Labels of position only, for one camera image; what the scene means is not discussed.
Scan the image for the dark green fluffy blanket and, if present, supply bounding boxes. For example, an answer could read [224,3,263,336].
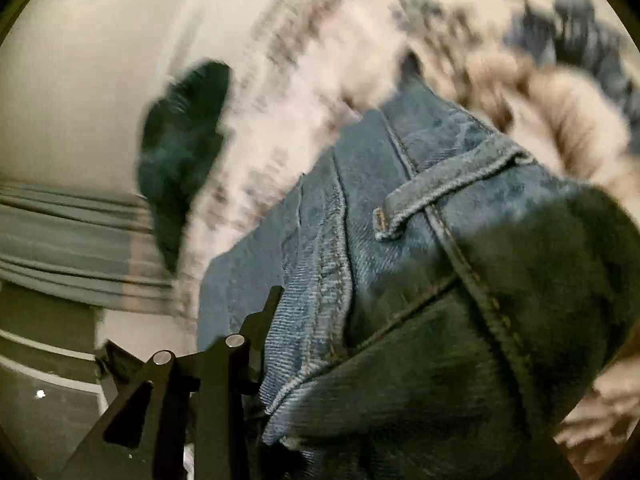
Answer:
[136,61,234,275]

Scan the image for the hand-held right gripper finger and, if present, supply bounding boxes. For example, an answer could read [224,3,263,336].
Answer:
[60,285,286,480]

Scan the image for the blue denim pants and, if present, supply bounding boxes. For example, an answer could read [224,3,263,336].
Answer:
[197,55,640,480]

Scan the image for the green striped curtain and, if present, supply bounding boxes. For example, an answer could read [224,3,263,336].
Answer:
[0,182,197,317]

